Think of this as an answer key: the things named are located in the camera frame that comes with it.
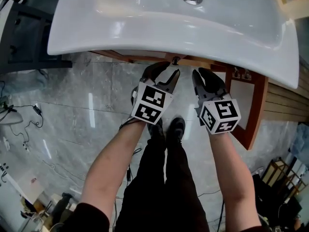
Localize person's dark red left sleeve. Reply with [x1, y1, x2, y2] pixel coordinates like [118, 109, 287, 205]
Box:
[56, 202, 111, 232]

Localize wooden vanity cabinet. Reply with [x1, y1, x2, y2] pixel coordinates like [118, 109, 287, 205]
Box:
[180, 55, 233, 73]

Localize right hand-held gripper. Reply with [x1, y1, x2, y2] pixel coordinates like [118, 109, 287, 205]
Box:
[192, 67, 242, 135]

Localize person's left forearm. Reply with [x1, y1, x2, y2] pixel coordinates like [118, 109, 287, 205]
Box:
[79, 118, 148, 225]

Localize black metal frame stand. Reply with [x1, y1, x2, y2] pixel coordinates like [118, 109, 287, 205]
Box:
[6, 2, 73, 69]

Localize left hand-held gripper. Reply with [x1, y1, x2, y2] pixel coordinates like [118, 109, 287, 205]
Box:
[131, 61, 182, 126]

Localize person's right black shoe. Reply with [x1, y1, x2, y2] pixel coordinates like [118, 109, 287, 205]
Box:
[167, 116, 186, 144]

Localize white ceramic sink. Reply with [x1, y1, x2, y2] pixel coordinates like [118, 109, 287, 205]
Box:
[47, 0, 300, 89]

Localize person's black shoe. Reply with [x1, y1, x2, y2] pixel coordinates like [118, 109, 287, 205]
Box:
[167, 116, 186, 144]
[147, 118, 166, 144]

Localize white floor cable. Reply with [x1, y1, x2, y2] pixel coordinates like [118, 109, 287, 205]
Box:
[40, 158, 85, 180]

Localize wooden cabinet door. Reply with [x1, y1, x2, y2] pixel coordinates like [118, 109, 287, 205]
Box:
[225, 66, 269, 151]

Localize person's left black shoe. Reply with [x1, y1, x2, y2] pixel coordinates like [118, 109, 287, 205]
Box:
[147, 118, 166, 144]

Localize wooden slatted panel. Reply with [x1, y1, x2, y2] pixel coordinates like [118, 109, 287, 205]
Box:
[264, 79, 309, 123]

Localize person's dark red sleeve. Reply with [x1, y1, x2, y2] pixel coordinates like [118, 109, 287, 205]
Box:
[238, 225, 269, 232]
[56, 202, 111, 232]

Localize black floor cable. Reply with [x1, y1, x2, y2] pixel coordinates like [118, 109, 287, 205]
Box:
[0, 80, 44, 152]

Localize wooden frame rack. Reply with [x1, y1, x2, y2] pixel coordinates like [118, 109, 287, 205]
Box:
[261, 157, 308, 204]

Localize black bag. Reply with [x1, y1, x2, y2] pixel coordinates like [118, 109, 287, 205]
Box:
[252, 174, 303, 228]

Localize person's right forearm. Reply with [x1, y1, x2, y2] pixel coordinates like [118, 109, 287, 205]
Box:
[207, 129, 263, 230]

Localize person's dark red right sleeve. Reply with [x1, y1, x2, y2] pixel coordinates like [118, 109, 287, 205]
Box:
[238, 225, 269, 232]

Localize person's black trousers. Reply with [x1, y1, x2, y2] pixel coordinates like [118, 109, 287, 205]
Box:
[115, 137, 211, 232]

